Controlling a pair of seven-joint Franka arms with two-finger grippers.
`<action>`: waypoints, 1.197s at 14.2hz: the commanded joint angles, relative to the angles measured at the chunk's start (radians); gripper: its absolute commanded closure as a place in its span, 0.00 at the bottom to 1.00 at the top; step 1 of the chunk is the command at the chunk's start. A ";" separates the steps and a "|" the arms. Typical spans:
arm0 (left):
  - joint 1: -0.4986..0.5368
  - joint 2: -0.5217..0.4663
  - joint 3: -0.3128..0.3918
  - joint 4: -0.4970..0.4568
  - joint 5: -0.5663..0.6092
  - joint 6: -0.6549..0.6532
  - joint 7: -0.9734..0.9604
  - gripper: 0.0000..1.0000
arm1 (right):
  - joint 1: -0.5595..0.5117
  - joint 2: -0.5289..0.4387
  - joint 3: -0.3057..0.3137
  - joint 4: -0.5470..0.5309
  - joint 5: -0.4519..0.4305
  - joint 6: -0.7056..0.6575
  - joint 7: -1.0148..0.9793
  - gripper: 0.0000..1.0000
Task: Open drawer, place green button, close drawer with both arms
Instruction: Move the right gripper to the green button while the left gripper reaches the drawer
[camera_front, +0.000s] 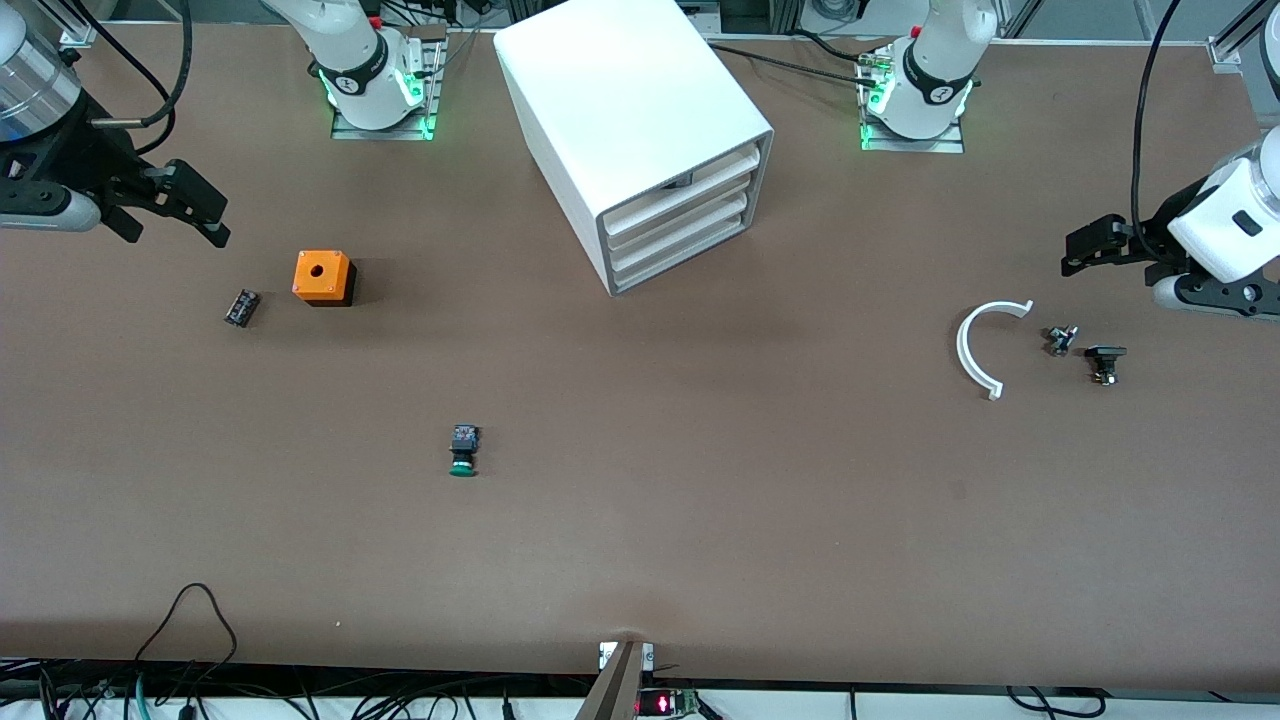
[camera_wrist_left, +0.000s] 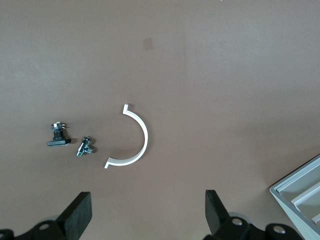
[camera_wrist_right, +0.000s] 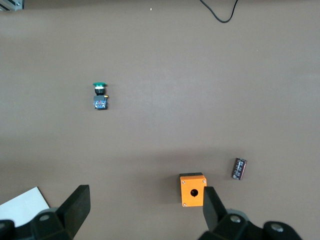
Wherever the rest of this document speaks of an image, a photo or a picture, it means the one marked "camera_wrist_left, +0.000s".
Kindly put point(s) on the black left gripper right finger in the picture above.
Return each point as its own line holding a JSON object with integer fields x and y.
{"x": 217, "y": 217}

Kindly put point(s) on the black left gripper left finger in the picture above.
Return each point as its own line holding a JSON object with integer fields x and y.
{"x": 72, "y": 220}

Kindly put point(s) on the white plastic drawer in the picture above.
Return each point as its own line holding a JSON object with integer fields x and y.
{"x": 300, "y": 183}
{"x": 317, "y": 219}
{"x": 308, "y": 202}

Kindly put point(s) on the white drawer cabinet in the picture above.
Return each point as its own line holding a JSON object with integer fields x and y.
{"x": 283, "y": 203}

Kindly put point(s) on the chrome valve fitting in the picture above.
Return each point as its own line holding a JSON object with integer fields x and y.
{"x": 86, "y": 147}

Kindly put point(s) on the white semicircular plastic clamp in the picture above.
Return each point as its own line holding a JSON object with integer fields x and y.
{"x": 145, "y": 136}

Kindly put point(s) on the translucent square tape patch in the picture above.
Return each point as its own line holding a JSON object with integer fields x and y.
{"x": 147, "y": 44}

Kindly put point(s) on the black push switch component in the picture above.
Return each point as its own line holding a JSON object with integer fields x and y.
{"x": 58, "y": 143}

